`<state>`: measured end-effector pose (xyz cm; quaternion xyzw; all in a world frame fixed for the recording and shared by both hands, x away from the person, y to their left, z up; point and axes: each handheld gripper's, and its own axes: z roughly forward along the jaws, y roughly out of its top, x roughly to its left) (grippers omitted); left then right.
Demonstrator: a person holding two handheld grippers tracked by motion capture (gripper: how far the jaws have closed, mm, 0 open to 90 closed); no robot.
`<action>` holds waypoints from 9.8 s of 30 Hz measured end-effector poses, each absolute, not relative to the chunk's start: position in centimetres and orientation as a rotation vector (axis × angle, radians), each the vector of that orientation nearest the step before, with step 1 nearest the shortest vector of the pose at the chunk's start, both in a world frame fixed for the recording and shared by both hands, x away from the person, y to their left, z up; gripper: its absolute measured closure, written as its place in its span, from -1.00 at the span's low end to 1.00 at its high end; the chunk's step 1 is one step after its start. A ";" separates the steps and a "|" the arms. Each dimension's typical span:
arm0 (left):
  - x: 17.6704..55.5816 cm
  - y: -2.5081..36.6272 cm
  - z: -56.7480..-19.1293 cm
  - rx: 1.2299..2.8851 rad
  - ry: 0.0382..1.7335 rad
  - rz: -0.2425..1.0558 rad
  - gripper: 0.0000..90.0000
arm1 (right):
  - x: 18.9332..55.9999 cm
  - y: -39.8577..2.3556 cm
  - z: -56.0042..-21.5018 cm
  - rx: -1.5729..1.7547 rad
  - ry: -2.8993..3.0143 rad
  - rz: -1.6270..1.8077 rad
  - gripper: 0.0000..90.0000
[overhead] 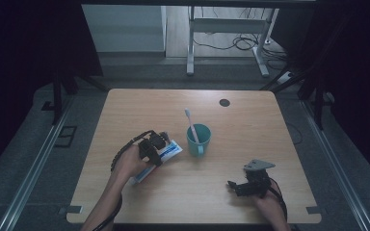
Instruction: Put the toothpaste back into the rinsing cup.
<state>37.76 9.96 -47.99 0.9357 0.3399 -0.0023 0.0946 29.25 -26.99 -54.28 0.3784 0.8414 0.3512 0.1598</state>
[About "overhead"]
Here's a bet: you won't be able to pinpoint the dark curtain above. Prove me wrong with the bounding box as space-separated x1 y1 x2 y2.
0 0 104 181
271 0 370 191

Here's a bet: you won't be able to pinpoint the person's left hand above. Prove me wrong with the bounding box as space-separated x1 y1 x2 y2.
111 144 155 183

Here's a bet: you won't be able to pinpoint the white power strip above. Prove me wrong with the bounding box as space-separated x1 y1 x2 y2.
277 71 294 86

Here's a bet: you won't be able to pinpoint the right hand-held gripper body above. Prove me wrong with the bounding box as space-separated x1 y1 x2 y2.
235 159 277 199

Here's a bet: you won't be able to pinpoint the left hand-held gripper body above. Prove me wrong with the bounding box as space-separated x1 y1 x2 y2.
137 129 168 164

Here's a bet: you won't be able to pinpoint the black floor cables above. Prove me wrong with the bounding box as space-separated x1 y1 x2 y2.
192 7 288 70

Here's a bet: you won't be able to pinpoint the teal cup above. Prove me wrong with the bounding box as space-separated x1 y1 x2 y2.
185 123 213 159

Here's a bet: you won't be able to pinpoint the person's right hand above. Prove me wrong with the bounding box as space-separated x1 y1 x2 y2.
252 180 286 219

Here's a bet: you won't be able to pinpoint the black metal stand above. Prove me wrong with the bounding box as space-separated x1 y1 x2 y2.
259 62 335 131
40 62 108 127

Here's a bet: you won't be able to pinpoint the white desk frame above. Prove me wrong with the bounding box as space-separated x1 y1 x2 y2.
186 5 280 78

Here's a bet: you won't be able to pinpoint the grey floor rail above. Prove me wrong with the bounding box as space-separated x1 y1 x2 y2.
0 95 75 231
299 99 369 231

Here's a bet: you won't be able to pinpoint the white and blue toothpaste tube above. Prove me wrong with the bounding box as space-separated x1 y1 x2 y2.
127 139 184 187

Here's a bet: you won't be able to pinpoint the thin black floor cable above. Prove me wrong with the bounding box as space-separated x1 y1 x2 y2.
284 120 304 146

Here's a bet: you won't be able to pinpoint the pink toothbrush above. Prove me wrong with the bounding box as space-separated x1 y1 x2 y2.
184 108 201 144

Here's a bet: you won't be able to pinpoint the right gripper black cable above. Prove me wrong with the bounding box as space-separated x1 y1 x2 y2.
267 176 289 223

